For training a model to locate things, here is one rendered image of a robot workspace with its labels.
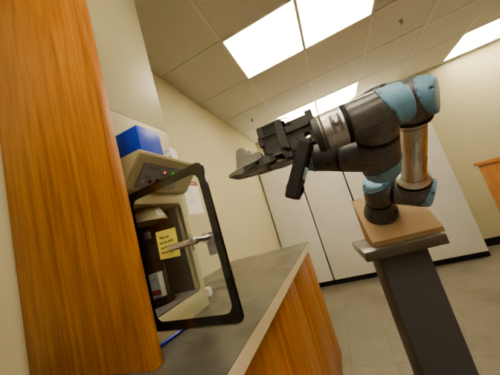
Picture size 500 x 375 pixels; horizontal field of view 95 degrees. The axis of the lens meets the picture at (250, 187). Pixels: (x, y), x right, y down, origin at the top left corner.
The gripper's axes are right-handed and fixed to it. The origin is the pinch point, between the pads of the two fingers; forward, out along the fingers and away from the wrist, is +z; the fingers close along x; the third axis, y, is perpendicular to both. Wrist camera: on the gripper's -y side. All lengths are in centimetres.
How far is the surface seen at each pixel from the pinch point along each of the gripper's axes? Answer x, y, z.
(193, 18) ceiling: -81, 134, 29
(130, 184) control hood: -7.3, 11.7, 37.1
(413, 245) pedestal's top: -67, -38, -41
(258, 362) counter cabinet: -14, -46, 14
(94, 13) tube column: -12, 82, 41
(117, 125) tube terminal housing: -11, 35, 41
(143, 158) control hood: -8.1, 18.2, 30.5
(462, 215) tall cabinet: -317, -76, -154
